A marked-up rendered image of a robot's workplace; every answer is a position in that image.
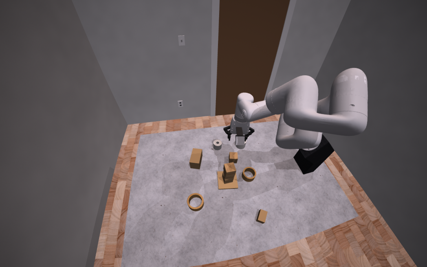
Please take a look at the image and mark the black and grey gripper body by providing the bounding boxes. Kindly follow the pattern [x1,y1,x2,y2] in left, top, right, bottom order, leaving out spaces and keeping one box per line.
[230,116,250,135]

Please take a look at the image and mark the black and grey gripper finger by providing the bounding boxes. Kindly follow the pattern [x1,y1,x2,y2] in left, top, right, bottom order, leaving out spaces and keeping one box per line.
[224,126,231,141]
[244,127,254,141]

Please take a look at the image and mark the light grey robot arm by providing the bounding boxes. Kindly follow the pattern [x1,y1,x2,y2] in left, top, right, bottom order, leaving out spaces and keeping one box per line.
[234,68,368,151]

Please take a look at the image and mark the light wooden square board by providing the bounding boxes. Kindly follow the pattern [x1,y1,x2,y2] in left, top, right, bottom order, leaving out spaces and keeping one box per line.
[217,171,238,190]

